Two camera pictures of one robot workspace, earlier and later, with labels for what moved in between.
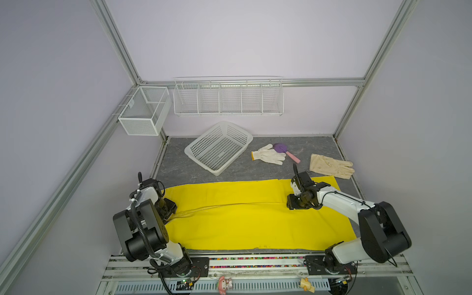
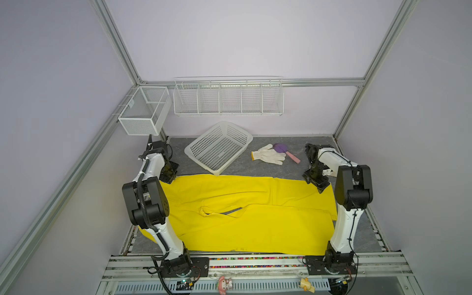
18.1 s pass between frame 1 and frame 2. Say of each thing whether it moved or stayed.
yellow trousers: stayed
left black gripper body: moved
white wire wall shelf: stayed
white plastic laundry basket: stayed
